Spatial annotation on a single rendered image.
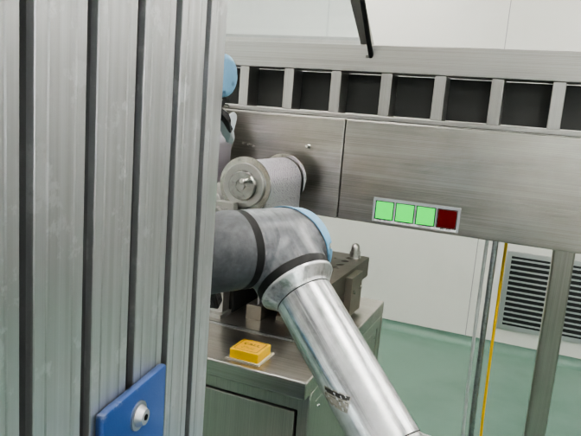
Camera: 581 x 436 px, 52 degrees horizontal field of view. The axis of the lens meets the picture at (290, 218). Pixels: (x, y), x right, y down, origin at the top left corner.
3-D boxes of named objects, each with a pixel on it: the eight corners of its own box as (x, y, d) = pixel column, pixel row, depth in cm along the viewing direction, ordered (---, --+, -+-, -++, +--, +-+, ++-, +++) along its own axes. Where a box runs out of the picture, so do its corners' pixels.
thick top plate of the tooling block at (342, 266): (264, 298, 153) (266, 276, 152) (318, 266, 190) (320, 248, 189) (323, 311, 147) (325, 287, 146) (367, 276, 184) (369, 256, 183)
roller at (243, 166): (215, 187, 158) (239, 153, 154) (258, 180, 182) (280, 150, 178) (245, 216, 156) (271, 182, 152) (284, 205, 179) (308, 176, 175)
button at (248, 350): (228, 357, 132) (229, 347, 132) (243, 347, 139) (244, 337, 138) (257, 365, 130) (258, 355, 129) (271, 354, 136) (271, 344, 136)
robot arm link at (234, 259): (196, 282, 73) (72, 380, 107) (266, 272, 80) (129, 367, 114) (171, 197, 77) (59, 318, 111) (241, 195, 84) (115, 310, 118)
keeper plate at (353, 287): (341, 316, 163) (346, 277, 161) (353, 306, 172) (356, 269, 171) (350, 317, 162) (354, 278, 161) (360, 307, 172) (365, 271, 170)
